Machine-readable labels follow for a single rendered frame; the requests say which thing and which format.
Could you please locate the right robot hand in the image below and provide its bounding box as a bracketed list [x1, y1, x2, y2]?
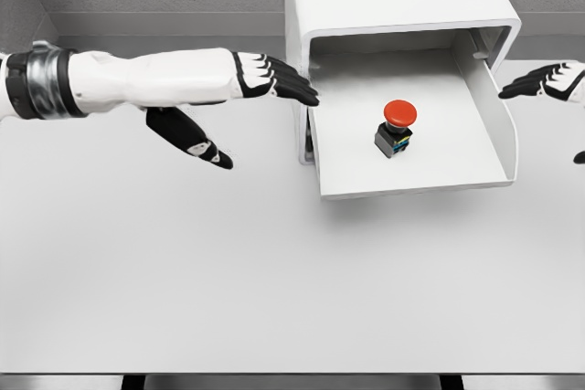
[497, 58, 585, 165]

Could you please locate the white cabinet drawer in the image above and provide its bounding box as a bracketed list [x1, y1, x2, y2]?
[306, 31, 521, 203]

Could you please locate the red button load switch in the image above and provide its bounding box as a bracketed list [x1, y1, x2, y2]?
[373, 99, 419, 160]

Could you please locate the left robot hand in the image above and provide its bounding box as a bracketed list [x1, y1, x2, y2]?
[133, 47, 321, 171]

